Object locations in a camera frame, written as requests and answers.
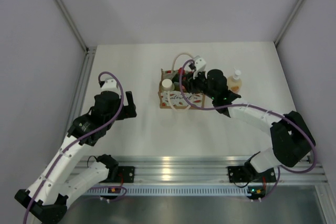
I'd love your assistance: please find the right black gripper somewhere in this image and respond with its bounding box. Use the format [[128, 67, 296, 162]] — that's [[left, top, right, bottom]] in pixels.
[[181, 68, 217, 100]]

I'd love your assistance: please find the cream pump soap bottle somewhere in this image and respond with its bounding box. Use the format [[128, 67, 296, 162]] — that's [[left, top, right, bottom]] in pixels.
[[227, 68, 242, 94]]

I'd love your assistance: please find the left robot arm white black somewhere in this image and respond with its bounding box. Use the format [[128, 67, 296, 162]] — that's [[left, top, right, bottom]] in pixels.
[[15, 91, 136, 223]]

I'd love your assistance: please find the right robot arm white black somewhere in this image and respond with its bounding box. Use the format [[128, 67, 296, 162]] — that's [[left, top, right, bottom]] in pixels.
[[179, 69, 316, 180]]

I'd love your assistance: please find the watermelon print canvas bag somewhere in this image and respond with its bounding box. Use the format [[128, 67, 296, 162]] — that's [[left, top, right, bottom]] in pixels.
[[157, 53, 206, 114]]

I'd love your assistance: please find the green red-capped bottle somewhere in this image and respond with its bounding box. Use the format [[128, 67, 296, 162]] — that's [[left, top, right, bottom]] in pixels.
[[172, 68, 185, 82]]

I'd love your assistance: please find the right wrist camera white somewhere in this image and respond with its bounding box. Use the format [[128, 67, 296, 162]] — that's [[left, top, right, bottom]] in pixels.
[[189, 56, 206, 79]]

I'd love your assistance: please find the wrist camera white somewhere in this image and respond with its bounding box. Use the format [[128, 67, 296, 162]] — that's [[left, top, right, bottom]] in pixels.
[[99, 78, 118, 92], [189, 56, 206, 79]]

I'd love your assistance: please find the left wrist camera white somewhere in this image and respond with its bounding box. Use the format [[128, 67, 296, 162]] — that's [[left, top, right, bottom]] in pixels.
[[99, 78, 118, 92]]

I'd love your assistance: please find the left aluminium frame post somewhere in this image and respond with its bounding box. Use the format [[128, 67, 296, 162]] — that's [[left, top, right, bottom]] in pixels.
[[36, 0, 91, 53]]

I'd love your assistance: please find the aluminium frame post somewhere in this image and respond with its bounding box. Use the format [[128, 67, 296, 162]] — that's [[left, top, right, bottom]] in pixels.
[[274, 0, 307, 48], [36, 0, 91, 53]]

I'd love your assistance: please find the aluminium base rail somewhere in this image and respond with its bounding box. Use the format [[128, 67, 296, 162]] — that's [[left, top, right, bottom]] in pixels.
[[73, 155, 326, 184]]

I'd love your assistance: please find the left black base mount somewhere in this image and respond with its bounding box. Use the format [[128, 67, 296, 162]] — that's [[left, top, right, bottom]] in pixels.
[[114, 166, 135, 184]]

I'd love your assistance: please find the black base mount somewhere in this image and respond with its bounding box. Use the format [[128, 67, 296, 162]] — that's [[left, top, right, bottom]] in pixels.
[[114, 166, 135, 184], [227, 166, 250, 183]]

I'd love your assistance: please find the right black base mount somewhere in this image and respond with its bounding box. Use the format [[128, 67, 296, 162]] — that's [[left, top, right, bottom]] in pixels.
[[227, 166, 250, 183]]

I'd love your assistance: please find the slotted grey cable duct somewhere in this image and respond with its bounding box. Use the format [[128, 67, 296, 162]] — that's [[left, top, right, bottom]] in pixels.
[[78, 185, 253, 196]]

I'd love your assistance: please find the right aluminium frame post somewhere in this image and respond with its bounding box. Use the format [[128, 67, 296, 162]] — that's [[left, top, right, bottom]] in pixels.
[[274, 0, 307, 48]]

